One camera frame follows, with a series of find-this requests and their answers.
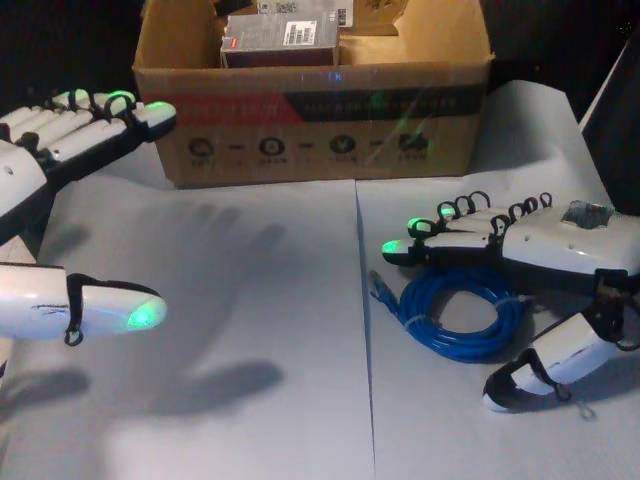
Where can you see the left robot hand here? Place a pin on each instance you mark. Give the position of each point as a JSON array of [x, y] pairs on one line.
[[65, 130]]

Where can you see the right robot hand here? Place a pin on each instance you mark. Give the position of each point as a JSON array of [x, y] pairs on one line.
[[545, 235]]

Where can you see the grey rectangular block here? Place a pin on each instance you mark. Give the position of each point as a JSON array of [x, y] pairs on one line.
[[270, 45]]

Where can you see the open cardboard box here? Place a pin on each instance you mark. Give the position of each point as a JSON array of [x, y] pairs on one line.
[[320, 125]]

